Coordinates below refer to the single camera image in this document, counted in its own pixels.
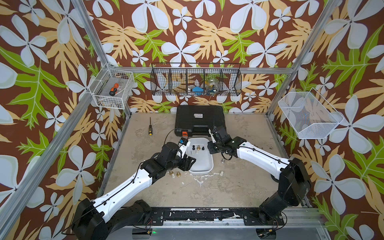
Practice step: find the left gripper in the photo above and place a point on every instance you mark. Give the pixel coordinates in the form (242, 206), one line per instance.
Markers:
(186, 163)

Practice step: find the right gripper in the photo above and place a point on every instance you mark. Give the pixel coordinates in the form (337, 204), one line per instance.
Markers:
(209, 144)

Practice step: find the white storage box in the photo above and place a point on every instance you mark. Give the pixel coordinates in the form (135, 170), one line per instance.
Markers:
(204, 160)

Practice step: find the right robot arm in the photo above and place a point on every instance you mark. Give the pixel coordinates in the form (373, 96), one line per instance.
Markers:
(291, 175)

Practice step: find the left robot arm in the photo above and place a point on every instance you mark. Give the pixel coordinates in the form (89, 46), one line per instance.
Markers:
(97, 219)

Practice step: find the black tool case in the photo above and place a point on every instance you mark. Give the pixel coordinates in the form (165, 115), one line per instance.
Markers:
(197, 120)

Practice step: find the yellow black screwdriver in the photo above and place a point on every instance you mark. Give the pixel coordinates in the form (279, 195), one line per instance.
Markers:
(150, 128)

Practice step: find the clear bottle in basket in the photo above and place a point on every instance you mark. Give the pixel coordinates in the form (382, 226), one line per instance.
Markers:
(212, 86)

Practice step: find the blue object in basket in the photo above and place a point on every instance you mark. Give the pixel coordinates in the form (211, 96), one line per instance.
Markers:
(197, 91)

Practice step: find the white mesh basket right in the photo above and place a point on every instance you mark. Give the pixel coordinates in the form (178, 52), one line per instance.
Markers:
(310, 114)

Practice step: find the orange black tool in basket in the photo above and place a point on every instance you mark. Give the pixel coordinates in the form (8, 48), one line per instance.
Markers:
(114, 90)

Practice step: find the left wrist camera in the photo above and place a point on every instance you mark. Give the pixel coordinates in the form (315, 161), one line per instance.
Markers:
(183, 146)

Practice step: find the black wire basket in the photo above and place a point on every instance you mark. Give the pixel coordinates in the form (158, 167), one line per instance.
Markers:
(180, 78)

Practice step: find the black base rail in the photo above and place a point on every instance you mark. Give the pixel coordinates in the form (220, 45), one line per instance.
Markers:
(248, 216)

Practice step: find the white wire basket left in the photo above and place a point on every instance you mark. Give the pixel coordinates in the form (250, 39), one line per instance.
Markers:
(105, 80)

